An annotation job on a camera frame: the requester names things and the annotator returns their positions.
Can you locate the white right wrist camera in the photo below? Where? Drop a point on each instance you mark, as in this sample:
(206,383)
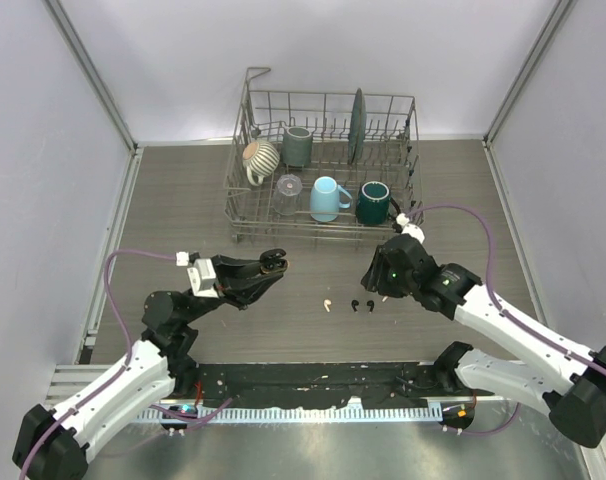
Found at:
(403,225)

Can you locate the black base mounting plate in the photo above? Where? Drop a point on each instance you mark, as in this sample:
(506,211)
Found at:
(319,386)

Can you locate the dark green mug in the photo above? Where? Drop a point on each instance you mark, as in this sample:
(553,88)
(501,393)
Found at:
(375,204)

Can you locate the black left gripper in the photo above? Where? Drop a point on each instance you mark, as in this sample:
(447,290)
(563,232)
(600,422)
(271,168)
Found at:
(240,281)

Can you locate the clear drinking glass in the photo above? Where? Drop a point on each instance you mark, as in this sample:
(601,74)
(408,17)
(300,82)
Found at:
(287,195)

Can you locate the light blue mug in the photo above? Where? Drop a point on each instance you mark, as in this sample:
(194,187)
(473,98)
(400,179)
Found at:
(328,199)

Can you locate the dark green plate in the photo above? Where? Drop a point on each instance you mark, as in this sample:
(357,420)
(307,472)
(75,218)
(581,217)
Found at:
(357,127)

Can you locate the aluminium frame rail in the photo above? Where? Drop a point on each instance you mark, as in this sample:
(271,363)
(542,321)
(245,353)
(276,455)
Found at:
(81,55)

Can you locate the metal wire dish rack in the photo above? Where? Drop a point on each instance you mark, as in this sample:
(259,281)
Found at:
(390,155)

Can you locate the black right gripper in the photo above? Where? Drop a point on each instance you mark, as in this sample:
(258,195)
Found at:
(375,278)

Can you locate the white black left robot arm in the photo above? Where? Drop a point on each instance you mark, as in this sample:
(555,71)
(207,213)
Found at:
(60,442)

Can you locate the grey green cup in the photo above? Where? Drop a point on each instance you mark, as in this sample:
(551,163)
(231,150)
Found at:
(296,147)

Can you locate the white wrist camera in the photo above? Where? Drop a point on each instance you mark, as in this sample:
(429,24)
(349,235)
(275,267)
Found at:
(201,274)
(403,225)

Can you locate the striped beige mug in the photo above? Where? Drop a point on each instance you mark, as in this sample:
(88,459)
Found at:
(260,160)

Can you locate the white slotted cable duct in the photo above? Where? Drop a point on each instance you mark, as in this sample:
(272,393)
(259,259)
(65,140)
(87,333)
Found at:
(352,413)

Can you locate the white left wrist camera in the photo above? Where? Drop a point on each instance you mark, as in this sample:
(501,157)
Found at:
(201,274)

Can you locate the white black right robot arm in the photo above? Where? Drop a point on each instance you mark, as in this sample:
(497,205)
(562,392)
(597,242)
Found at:
(558,377)

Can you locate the black earbud charging case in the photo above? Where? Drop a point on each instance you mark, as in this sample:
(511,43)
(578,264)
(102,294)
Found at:
(273,261)

